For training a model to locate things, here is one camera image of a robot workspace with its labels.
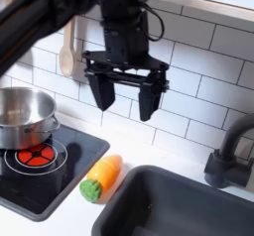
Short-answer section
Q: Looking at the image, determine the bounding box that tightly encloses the orange toy carrot green top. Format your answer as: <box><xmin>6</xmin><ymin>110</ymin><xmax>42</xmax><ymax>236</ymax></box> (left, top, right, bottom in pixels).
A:
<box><xmin>78</xmin><ymin>154</ymin><xmax>124</xmax><ymax>204</ymax></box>

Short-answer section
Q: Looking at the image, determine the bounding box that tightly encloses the wooden spoon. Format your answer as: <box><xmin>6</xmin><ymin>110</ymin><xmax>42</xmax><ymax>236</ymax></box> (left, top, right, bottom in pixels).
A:
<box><xmin>59</xmin><ymin>16</ymin><xmax>80</xmax><ymax>78</ymax></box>

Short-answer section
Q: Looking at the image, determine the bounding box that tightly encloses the black toy stove top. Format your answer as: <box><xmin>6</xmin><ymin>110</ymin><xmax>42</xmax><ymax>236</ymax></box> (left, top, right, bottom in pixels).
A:
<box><xmin>0</xmin><ymin>124</ymin><xmax>111</xmax><ymax>223</ymax></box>

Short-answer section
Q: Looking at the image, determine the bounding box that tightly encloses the steel pot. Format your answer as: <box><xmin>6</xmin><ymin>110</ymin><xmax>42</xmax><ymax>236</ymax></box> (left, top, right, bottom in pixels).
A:
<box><xmin>0</xmin><ymin>86</ymin><xmax>62</xmax><ymax>151</ymax></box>

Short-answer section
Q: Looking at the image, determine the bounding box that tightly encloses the grey curved tap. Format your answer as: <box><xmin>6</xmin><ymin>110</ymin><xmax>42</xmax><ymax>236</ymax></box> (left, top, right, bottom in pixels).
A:
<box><xmin>203</xmin><ymin>113</ymin><xmax>254</xmax><ymax>189</ymax></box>

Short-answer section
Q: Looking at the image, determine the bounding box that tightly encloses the dark grey sink basin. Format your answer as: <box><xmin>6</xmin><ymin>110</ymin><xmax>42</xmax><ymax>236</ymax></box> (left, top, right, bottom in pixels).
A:
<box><xmin>90</xmin><ymin>165</ymin><xmax>254</xmax><ymax>236</ymax></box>

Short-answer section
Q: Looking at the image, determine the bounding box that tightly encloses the thin black cable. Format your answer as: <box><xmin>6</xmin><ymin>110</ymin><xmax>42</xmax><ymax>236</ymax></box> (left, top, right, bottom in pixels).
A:
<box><xmin>142</xmin><ymin>1</ymin><xmax>166</xmax><ymax>43</ymax></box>

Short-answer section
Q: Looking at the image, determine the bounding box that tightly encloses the wooden kitchen shelf frame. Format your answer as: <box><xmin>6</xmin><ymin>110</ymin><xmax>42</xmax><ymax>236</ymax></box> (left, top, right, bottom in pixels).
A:
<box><xmin>147</xmin><ymin>0</ymin><xmax>254</xmax><ymax>24</ymax></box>

